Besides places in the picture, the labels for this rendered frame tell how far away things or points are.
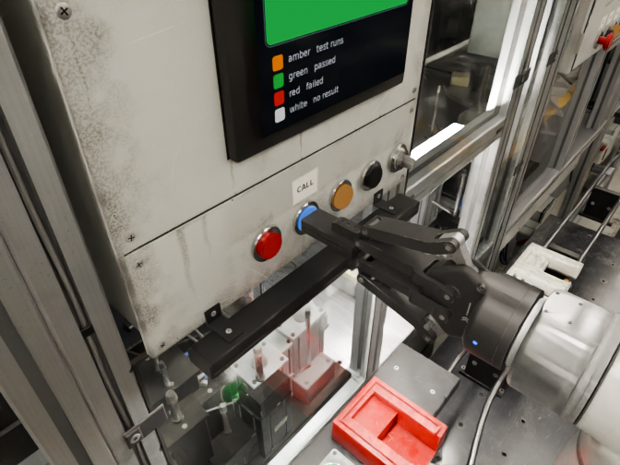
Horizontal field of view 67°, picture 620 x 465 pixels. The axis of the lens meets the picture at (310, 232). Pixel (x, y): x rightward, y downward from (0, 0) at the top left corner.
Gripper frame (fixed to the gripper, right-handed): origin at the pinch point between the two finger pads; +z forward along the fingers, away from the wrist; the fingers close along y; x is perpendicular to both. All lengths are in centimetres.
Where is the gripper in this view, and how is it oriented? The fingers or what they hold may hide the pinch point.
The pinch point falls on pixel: (334, 232)
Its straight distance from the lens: 49.5
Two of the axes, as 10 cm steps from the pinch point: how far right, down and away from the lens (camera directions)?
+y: 0.0, -7.9, -6.1
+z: -7.5, -4.1, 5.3
